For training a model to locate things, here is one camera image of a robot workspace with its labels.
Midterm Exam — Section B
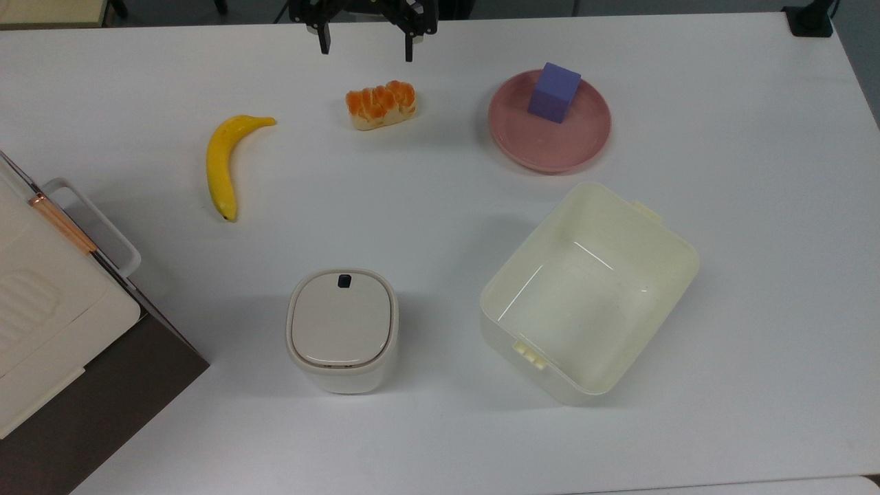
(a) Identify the orange segment topped bread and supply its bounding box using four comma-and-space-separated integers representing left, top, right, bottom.
345, 80, 418, 132

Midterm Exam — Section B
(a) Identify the copper appliance handle bar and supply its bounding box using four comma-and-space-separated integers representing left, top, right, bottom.
27, 192, 98, 256

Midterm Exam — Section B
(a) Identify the purple cube block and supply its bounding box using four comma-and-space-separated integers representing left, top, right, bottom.
527, 62, 583, 125

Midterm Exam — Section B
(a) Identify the cream plastic storage bin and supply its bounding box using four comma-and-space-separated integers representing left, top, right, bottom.
478, 181, 701, 407

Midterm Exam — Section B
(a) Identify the brown wooden drawer white handle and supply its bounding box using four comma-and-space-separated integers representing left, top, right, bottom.
0, 150, 146, 314

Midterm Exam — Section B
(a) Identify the yellow banana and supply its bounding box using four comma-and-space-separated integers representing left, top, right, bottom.
206, 114, 278, 223

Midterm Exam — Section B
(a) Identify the light wooden side table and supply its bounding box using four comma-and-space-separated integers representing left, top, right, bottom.
0, 0, 112, 30

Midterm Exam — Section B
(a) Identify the pink plate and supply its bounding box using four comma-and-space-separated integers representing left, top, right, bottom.
487, 69, 613, 175

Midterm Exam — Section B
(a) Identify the black table clamp mount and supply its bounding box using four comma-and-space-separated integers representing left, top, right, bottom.
782, 0, 838, 39

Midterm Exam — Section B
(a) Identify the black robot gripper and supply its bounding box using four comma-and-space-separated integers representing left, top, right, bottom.
288, 0, 439, 63

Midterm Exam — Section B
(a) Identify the white lidded trash can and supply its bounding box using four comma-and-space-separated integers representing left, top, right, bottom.
285, 267, 401, 395

